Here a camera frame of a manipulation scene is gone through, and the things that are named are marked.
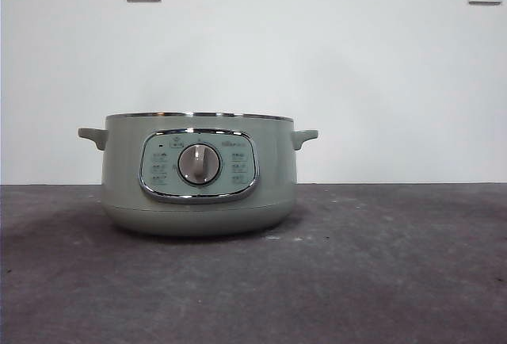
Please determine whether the green electric cooking pot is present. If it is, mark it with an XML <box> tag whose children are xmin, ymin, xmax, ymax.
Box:
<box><xmin>77</xmin><ymin>112</ymin><xmax>319</xmax><ymax>237</ymax></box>

